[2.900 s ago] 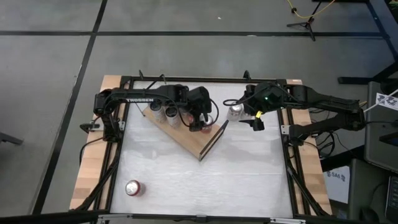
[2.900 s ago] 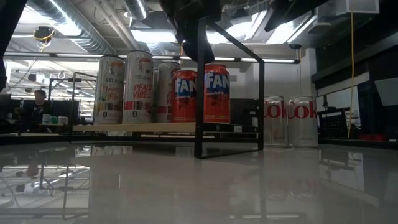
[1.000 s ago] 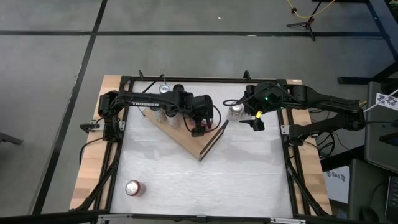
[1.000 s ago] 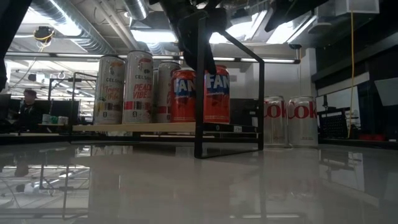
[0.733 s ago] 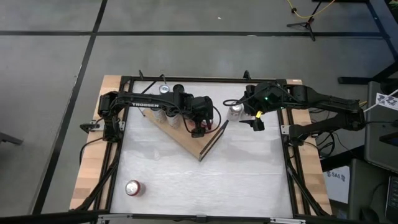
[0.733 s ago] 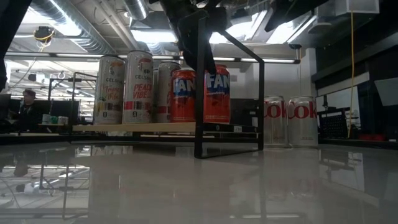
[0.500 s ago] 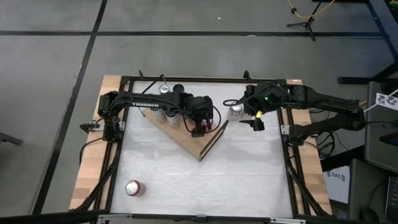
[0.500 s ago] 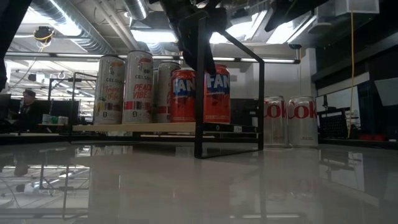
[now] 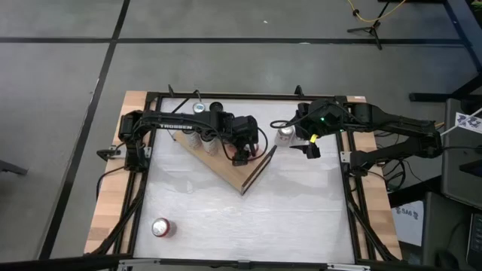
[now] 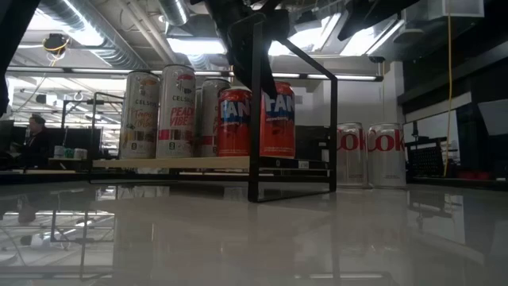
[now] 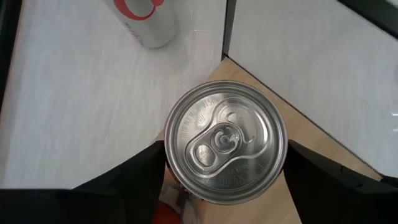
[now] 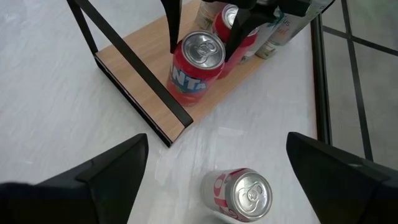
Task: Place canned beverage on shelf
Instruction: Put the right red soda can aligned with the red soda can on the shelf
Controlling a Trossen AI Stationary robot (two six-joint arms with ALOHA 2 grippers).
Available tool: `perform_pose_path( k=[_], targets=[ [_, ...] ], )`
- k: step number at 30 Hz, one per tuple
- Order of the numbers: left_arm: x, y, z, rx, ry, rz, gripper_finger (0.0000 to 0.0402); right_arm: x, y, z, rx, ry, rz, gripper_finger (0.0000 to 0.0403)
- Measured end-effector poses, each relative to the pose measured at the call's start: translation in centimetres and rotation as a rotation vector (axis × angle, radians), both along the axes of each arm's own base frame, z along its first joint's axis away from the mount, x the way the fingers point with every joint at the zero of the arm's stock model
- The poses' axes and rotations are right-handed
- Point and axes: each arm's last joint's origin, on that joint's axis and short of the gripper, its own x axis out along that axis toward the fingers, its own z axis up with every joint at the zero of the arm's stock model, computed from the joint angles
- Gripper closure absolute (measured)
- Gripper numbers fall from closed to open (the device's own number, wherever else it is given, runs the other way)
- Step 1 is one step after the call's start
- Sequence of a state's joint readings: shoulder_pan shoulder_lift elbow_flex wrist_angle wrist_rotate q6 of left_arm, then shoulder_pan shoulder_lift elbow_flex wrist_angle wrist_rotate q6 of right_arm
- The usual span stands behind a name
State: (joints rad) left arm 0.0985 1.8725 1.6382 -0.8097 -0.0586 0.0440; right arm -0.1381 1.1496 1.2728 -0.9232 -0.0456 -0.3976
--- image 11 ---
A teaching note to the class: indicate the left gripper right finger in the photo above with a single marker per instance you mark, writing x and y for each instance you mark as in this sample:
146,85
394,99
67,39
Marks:
317,186

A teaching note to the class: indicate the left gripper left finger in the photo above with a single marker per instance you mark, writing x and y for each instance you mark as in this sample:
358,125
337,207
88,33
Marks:
133,186

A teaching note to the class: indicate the red soda can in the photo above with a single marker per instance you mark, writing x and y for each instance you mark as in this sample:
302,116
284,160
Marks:
225,143

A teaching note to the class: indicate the silver Diet Coke can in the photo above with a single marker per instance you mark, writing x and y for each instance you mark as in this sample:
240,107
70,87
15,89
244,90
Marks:
149,21

